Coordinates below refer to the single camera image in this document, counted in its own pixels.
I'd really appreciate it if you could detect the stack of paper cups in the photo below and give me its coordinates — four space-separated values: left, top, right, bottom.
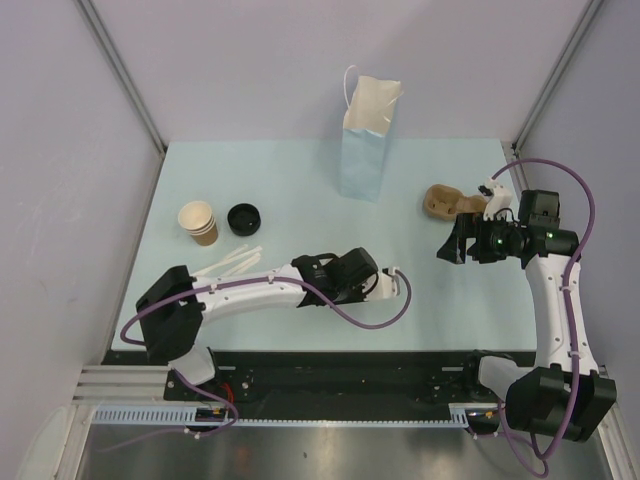
178 201 218 246

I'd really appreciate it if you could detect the brown pulp cup carrier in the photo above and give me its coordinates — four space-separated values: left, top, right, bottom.
423 184 487 222

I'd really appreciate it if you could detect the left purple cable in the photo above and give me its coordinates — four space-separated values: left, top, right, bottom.
118 267 414 441

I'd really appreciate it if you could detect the white slotted cable duct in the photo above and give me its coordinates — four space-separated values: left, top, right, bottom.
92 405 469 429

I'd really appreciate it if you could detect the aluminium frame post right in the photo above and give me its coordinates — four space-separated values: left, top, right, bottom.
510 0 607 154

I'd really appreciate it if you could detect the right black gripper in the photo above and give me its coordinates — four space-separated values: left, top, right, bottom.
437 212 521 264

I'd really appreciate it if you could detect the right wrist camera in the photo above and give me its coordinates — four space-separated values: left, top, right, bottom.
478 178 513 221

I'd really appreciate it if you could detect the aluminium frame post left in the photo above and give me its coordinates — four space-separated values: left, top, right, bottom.
74 0 168 159

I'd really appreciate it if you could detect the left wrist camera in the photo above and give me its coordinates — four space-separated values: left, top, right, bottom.
363 267 400 302

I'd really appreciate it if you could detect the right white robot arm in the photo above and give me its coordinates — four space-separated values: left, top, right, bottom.
437 181 617 442

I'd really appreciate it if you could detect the aluminium frame post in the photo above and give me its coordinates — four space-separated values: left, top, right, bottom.
510 0 607 154
74 0 168 159

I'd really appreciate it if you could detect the light blue paper bag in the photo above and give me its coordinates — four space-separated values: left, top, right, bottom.
339 65 403 202

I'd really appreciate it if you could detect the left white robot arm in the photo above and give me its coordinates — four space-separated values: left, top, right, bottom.
136 247 386 400

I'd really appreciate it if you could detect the stack of black lids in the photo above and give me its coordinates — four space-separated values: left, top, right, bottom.
227 203 261 237

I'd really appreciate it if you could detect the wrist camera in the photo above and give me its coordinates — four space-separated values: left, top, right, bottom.
478 178 513 221
363 267 400 302

